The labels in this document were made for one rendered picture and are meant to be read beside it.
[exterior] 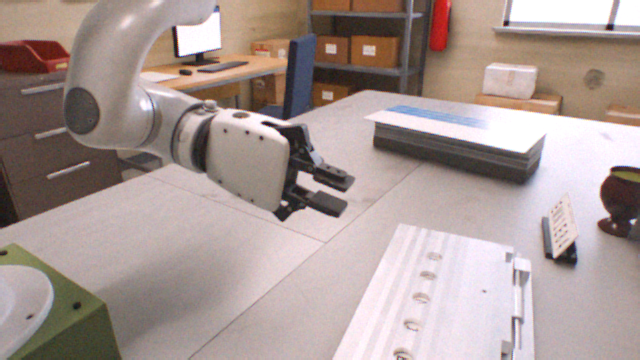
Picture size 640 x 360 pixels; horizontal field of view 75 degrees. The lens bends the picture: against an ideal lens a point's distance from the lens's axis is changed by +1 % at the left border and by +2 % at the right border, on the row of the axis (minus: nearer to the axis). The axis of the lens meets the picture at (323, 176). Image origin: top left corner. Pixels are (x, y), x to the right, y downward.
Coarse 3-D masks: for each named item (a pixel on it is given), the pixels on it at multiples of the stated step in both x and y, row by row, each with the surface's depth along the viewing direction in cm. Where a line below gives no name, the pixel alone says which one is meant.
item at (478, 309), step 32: (384, 256) 61; (416, 256) 61; (448, 256) 61; (480, 256) 61; (384, 288) 54; (416, 288) 54; (448, 288) 54; (480, 288) 54; (512, 288) 55; (352, 320) 49; (384, 320) 49; (416, 320) 50; (448, 320) 49; (480, 320) 49; (512, 320) 51; (352, 352) 45; (384, 352) 45; (416, 352) 45; (448, 352) 45; (480, 352) 45
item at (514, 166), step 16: (432, 112) 113; (384, 128) 112; (400, 128) 109; (528, 128) 100; (384, 144) 113; (400, 144) 110; (416, 144) 107; (432, 144) 104; (448, 144) 102; (464, 144) 99; (480, 144) 96; (544, 144) 100; (432, 160) 106; (448, 160) 103; (464, 160) 100; (480, 160) 98; (496, 160) 95; (512, 160) 93; (528, 160) 91; (496, 176) 96; (512, 176) 94; (528, 176) 95
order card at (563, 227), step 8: (568, 192) 75; (560, 200) 76; (568, 200) 73; (552, 208) 77; (560, 208) 74; (568, 208) 71; (552, 216) 75; (560, 216) 72; (568, 216) 69; (552, 224) 73; (560, 224) 70; (568, 224) 67; (576, 224) 65; (552, 232) 71; (560, 232) 68; (568, 232) 66; (576, 232) 63; (552, 240) 69; (560, 240) 67; (568, 240) 64; (560, 248) 65
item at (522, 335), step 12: (516, 252) 63; (516, 264) 60; (528, 264) 60; (516, 276) 58; (528, 276) 59; (528, 288) 58; (528, 300) 55; (528, 312) 53; (516, 324) 49; (528, 324) 52; (516, 336) 48; (528, 336) 50; (516, 348) 46; (528, 348) 48
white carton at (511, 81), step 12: (492, 72) 325; (504, 72) 321; (516, 72) 317; (528, 72) 313; (492, 84) 328; (504, 84) 324; (516, 84) 320; (528, 84) 315; (504, 96) 327; (516, 96) 322; (528, 96) 318
